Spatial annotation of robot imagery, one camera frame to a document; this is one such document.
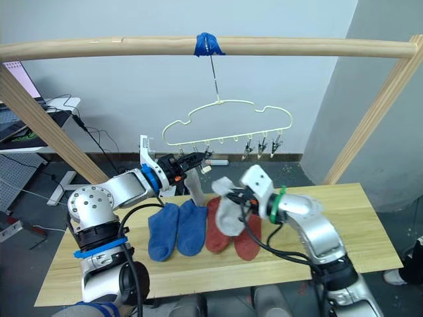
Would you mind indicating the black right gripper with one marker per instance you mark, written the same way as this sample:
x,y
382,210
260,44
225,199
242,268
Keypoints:
x,y
248,200

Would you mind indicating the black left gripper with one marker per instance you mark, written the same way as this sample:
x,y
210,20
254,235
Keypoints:
x,y
170,166

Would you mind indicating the grey sock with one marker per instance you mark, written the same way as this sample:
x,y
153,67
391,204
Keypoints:
x,y
197,190
228,218

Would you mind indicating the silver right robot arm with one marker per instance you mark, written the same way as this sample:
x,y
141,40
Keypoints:
x,y
317,224

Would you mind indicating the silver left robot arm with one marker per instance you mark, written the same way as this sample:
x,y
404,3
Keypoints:
x,y
96,201

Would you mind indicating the hanger clip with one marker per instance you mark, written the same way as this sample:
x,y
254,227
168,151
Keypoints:
x,y
182,153
275,147
261,148
207,158
247,150

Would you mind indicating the metal hanger hook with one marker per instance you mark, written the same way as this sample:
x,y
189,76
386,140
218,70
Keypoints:
x,y
214,77

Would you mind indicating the green zip tie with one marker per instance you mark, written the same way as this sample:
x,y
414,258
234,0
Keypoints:
x,y
275,208

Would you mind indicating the red sock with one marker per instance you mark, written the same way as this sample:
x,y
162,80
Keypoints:
x,y
248,241
216,234

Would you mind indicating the blue sock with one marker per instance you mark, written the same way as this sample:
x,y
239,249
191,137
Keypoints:
x,y
191,231
163,231

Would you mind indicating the blue tape wrap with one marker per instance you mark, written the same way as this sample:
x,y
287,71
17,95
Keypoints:
x,y
201,46

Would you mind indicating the grey rounded shape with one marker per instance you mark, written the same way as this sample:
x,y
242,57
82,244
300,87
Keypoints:
x,y
272,302
188,305

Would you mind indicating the white desk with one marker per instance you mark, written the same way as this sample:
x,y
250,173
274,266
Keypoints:
x,y
62,103

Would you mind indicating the round wooden rod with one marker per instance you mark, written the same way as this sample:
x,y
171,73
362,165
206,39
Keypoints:
x,y
99,46

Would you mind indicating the black desk mat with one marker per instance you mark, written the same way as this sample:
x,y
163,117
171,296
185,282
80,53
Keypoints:
x,y
33,132

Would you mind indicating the red floor tool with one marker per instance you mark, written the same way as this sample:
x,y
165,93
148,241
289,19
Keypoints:
x,y
29,228

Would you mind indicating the grey pegboard panel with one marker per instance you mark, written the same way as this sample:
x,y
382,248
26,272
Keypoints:
x,y
16,178

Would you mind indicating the white shoe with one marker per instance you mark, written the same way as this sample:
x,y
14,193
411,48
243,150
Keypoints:
x,y
393,277

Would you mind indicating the dark trouser leg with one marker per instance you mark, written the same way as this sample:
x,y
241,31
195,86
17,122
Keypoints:
x,y
414,257

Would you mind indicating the monitor with pink screen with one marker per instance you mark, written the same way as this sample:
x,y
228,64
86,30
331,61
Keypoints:
x,y
20,77

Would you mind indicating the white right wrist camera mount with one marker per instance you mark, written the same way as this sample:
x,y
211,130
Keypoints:
x,y
256,180

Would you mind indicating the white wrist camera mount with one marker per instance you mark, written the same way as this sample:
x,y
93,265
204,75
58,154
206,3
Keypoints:
x,y
147,158
256,180

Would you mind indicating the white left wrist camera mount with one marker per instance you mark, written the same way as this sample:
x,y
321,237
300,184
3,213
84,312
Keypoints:
x,y
147,158

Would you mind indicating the cream clip hanger frame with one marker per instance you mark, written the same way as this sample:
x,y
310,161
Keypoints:
x,y
219,102

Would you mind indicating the slanted wooden post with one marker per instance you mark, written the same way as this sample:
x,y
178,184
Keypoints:
x,y
370,115
49,127

